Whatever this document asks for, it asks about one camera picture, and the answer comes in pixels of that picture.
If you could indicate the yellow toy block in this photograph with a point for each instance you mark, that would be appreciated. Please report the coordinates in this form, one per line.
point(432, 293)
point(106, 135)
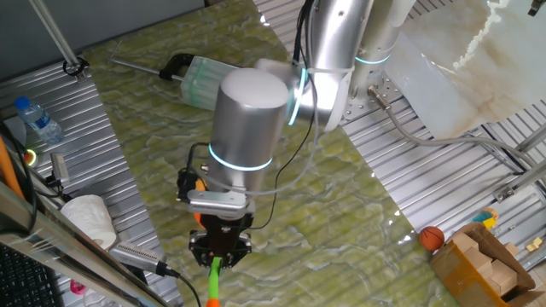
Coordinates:
point(490, 223)

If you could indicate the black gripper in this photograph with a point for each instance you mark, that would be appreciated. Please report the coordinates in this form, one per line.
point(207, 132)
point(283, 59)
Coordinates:
point(224, 232)

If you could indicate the aluminium frame rail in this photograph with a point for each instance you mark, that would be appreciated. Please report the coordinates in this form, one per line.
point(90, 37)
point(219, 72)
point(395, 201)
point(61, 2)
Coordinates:
point(42, 239)

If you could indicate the yellow toy mango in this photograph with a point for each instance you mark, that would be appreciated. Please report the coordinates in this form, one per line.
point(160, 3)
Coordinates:
point(202, 184)

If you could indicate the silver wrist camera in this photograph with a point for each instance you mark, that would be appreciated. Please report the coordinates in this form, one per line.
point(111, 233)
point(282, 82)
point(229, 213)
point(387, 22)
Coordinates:
point(217, 204)

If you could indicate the clear water bottle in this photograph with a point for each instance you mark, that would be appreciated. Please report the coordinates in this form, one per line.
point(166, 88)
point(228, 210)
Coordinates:
point(40, 121)

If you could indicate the red round button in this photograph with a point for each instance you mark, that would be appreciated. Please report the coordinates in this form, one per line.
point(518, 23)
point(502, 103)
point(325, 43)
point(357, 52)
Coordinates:
point(29, 158)

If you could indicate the small toy basketball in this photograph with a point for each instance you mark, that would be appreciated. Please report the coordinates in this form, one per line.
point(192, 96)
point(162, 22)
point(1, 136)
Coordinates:
point(431, 239)

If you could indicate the pink small object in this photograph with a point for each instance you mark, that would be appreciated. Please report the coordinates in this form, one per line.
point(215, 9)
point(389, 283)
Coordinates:
point(77, 287)

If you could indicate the black keyboard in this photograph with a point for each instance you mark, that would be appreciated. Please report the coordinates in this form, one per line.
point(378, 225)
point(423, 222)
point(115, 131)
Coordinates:
point(21, 281)

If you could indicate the brown cardboard box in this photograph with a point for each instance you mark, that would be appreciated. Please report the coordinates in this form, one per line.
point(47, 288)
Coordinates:
point(452, 277)

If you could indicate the blue toy block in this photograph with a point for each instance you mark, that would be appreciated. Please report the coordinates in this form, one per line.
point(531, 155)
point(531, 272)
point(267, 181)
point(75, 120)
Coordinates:
point(481, 217)

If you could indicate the green marble pattern mat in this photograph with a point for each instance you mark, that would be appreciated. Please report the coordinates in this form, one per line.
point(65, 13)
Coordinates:
point(341, 213)

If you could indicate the ribbed silver depth camera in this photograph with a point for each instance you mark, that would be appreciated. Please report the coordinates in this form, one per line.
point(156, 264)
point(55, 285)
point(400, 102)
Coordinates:
point(136, 256)

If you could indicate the translucent plastic box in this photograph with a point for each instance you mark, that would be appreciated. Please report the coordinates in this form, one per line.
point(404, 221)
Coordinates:
point(200, 85)

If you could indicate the small tan wooden block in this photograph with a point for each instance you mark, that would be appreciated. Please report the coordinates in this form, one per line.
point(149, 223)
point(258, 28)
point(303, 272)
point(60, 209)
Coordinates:
point(531, 247)
point(538, 241)

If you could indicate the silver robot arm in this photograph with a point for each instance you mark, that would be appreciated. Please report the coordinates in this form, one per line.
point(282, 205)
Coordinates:
point(247, 128)

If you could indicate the white cloth cover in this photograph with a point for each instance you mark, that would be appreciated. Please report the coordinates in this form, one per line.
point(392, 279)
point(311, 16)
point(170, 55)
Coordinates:
point(469, 64)

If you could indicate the white toilet paper roll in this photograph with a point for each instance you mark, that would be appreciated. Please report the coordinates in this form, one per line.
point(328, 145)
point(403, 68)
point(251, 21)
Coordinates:
point(87, 217)

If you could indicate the aluminium frame bar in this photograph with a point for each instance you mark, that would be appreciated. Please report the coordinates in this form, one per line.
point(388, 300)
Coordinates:
point(529, 179)
point(533, 138)

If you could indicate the orange pole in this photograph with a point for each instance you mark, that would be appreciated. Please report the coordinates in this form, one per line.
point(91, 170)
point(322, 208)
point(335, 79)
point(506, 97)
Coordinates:
point(8, 170)

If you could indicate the thin metal pole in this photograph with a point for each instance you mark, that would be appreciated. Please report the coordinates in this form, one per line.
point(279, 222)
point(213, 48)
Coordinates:
point(52, 30)

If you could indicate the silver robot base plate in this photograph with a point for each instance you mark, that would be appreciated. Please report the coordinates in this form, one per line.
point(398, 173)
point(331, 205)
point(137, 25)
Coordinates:
point(356, 106)

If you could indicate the small silver camera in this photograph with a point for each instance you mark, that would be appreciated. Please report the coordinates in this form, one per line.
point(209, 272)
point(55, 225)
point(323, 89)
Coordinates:
point(59, 168)

